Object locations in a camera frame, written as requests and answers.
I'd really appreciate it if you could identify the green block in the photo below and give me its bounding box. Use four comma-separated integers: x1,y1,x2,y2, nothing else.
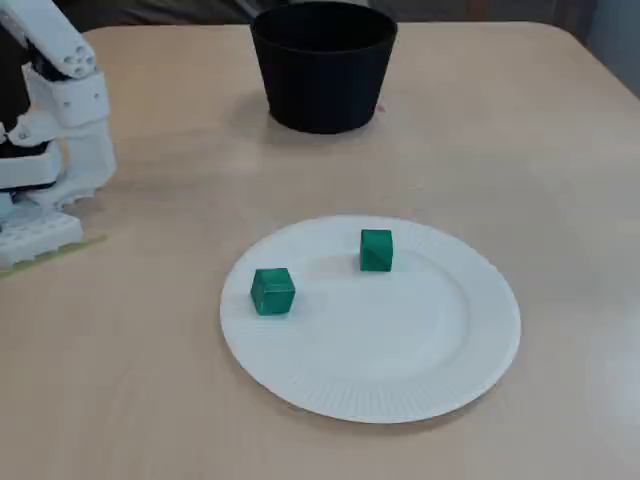
249,267,297,317
358,228,395,274

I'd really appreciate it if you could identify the green mat under robot base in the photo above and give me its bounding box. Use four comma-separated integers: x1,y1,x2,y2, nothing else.
0,234,110,279

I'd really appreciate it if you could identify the white paper plate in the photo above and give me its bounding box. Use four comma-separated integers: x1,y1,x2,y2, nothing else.
219,214,522,425

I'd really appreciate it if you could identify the black pot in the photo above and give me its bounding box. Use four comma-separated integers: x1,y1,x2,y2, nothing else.
249,2,400,136

